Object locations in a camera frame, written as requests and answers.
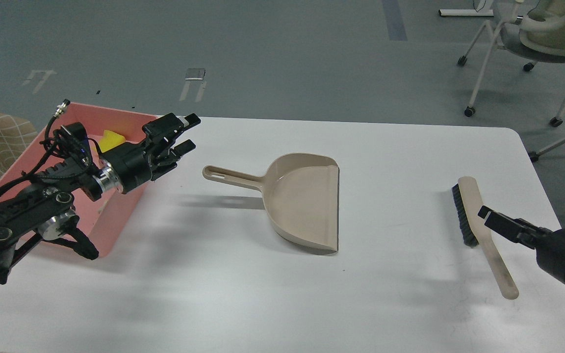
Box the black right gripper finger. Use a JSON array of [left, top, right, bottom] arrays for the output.
[[477, 205, 551, 248]]

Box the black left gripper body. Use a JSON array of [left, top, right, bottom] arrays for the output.
[[102, 142, 178, 194]]

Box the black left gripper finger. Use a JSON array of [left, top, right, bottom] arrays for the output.
[[167, 139, 197, 158], [143, 113, 201, 148]]

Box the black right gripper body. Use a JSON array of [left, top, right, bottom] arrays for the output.
[[533, 228, 565, 291]]

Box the yellow sponge piece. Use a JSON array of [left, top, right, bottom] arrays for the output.
[[98, 129, 126, 153]]

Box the beige brush with black bristles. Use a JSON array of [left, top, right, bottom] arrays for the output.
[[451, 176, 519, 300]]

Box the beige plastic dustpan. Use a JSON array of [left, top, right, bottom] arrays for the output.
[[202, 153, 339, 252]]

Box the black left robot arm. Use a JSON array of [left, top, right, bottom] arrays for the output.
[[0, 99, 201, 285]]

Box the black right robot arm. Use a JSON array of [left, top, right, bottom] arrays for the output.
[[478, 205, 565, 284]]

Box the pink plastic bin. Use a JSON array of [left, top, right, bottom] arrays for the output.
[[0, 102, 158, 257]]

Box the white office chair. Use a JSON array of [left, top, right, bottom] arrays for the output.
[[457, 0, 565, 127], [528, 120, 565, 172]]

